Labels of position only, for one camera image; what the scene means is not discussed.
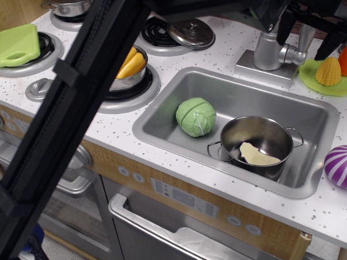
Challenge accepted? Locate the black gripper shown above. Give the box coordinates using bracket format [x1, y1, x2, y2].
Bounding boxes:
[247, 0, 347, 61]

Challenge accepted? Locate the silver faucet lever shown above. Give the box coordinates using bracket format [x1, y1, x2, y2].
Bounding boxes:
[298, 24, 316, 53]

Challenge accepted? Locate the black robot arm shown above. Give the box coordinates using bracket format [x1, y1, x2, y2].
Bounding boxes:
[0, 0, 292, 260]

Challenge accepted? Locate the yellow toy corn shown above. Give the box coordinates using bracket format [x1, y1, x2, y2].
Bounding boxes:
[315, 57, 342, 86]

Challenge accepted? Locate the silver toy faucet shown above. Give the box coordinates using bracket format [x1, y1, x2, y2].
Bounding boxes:
[234, 32, 308, 88]

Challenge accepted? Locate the green plastic plate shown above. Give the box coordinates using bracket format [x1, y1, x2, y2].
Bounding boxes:
[299, 57, 347, 96]

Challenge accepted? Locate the steel pot in sink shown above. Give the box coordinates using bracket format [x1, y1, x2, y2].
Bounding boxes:
[207, 116, 304, 181]

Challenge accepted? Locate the steel pot lid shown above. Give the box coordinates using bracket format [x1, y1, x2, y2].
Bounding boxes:
[167, 18, 216, 49]

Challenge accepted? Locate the eggplant slice toy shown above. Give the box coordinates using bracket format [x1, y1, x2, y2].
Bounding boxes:
[234, 142, 281, 166]

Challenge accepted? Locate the purple striped toy onion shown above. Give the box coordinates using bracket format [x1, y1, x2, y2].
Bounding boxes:
[324, 145, 347, 190]

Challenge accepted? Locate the green toy cabbage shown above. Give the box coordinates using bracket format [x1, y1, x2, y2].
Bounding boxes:
[175, 97, 217, 137]

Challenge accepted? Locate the back right stove burner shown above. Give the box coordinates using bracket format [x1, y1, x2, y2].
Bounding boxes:
[135, 16, 202, 57]

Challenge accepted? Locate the stove burner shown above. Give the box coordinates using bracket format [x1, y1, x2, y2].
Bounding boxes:
[50, 12, 86, 32]
[98, 66, 161, 114]
[0, 30, 66, 78]
[135, 16, 202, 57]

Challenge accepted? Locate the silver sink basin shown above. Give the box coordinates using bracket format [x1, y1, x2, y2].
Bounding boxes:
[132, 67, 340, 199]

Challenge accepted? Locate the yellow toy banana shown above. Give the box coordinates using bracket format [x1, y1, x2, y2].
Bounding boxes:
[115, 47, 146, 79]

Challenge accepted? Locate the steel pot on burner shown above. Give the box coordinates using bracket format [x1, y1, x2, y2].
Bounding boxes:
[109, 45, 148, 92]

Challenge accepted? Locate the front right stove burner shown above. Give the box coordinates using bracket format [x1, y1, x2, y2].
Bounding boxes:
[98, 66, 161, 114]

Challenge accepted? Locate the back left stove burner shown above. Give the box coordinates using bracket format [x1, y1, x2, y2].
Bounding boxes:
[50, 12, 86, 32]

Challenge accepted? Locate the steel pot at back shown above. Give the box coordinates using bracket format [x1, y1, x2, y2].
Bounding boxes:
[41, 0, 94, 18]

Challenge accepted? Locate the front left stove burner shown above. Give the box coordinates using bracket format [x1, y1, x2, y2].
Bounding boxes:
[0, 30, 66, 78]

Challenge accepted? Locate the silver dishwasher door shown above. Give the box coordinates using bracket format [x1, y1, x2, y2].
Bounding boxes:
[103, 178, 282, 260]

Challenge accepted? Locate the grey oven control knob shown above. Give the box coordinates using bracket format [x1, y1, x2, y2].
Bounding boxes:
[67, 144, 93, 170]

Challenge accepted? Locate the silver stove knob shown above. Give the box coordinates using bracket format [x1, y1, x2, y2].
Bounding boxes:
[25, 78, 54, 102]

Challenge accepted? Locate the silver oven door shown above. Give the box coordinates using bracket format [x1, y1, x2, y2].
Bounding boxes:
[0, 122, 127, 260]

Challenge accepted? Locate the green toy cutting board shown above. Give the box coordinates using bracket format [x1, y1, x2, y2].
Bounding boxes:
[0, 24, 41, 67]

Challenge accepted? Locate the black braided cable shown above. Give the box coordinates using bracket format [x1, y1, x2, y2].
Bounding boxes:
[25, 234, 46, 260]

